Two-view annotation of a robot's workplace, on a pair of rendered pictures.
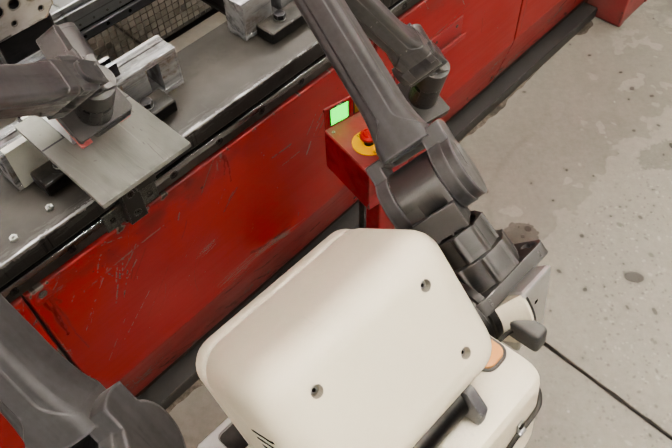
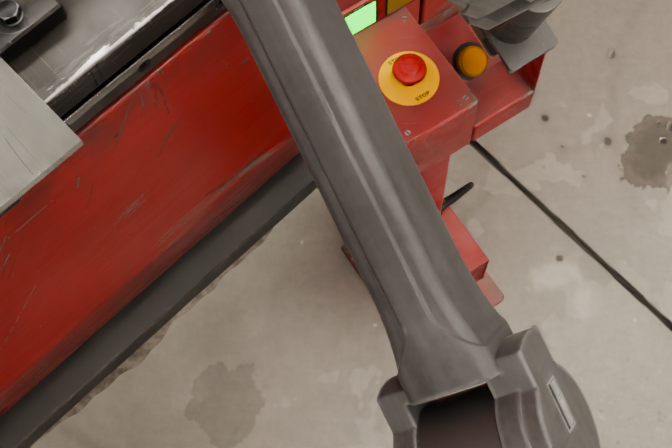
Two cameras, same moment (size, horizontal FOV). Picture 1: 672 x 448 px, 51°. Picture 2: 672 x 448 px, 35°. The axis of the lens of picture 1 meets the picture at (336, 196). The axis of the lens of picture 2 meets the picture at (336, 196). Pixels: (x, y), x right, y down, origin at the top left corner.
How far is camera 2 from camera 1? 0.40 m
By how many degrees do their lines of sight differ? 17
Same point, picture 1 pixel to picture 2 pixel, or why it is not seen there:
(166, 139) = (38, 130)
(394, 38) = not seen: outside the picture
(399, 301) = not seen: outside the picture
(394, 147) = (433, 384)
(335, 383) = not seen: outside the picture
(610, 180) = not seen: outside the picture
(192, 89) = not seen: outside the picture
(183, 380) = (103, 364)
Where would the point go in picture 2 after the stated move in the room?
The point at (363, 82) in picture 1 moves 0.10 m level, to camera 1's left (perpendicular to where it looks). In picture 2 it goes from (381, 252) to (209, 251)
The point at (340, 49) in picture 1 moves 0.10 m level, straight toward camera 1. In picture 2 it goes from (340, 178) to (333, 347)
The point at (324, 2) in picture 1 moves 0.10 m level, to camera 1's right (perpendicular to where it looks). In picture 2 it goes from (312, 76) to (487, 76)
